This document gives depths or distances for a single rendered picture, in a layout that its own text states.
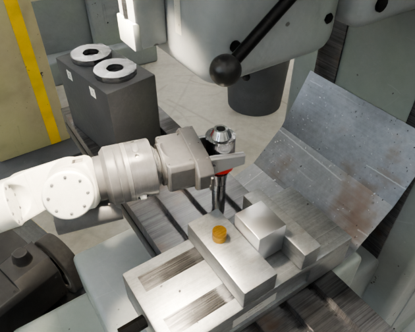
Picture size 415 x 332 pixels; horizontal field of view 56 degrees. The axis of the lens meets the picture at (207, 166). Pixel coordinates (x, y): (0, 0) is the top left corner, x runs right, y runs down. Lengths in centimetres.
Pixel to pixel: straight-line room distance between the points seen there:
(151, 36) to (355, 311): 52
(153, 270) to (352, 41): 58
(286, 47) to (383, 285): 77
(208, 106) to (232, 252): 228
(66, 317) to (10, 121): 167
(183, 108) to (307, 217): 217
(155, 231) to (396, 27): 57
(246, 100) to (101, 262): 199
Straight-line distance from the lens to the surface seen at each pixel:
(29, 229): 160
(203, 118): 270
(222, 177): 64
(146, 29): 44
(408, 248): 98
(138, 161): 55
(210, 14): 38
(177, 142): 60
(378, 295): 113
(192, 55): 41
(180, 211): 79
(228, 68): 36
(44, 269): 121
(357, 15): 50
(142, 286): 62
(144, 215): 79
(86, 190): 53
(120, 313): 77
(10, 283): 122
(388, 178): 84
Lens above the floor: 152
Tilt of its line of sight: 41 degrees down
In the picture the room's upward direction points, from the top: straight up
